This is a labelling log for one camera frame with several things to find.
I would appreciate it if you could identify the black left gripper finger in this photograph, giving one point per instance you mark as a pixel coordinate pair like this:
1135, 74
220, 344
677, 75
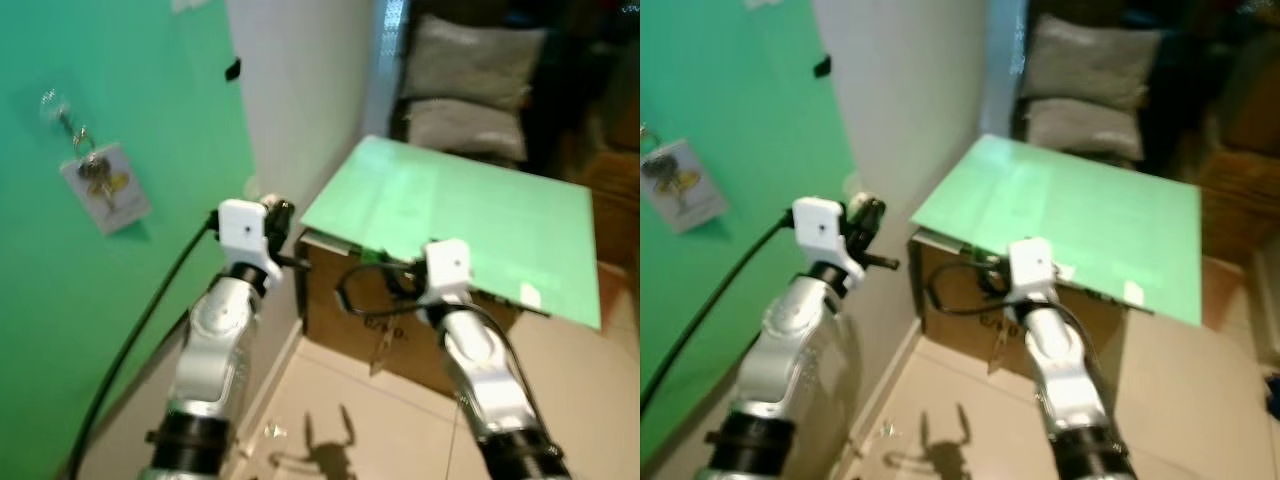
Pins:
860, 212
287, 214
272, 214
877, 212

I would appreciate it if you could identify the keys with white card tag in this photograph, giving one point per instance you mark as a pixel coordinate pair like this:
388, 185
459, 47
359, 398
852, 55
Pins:
690, 190
112, 195

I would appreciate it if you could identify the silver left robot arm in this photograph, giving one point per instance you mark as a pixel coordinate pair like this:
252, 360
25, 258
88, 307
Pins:
215, 340
795, 340

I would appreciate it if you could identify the light green board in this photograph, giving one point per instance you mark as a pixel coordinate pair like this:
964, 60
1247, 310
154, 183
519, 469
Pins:
1080, 215
470, 220

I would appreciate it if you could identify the small white sticker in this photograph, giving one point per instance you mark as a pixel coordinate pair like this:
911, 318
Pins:
530, 296
1135, 291

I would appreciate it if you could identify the grey Little Bear pillow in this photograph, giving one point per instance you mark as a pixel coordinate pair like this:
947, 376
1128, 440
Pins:
465, 130
475, 60
1090, 60
1085, 132

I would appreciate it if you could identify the dark blue cloth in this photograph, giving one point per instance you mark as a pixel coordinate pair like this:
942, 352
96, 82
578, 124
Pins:
1273, 395

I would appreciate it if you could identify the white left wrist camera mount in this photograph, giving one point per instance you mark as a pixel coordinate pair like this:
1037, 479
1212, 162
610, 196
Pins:
820, 228
243, 228

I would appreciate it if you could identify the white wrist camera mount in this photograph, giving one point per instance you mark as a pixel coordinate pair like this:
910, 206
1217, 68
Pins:
1032, 268
243, 228
447, 268
820, 228

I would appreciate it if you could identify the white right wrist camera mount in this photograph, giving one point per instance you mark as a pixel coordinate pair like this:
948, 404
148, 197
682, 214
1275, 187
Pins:
447, 268
1032, 268

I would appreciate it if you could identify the black wall clip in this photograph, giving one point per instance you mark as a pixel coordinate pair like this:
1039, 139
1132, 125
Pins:
822, 67
233, 69

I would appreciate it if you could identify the white wall sticker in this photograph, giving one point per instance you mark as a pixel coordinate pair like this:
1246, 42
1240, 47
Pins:
188, 5

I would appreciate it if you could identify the clear wall hook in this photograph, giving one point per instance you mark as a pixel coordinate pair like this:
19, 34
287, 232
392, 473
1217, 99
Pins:
50, 103

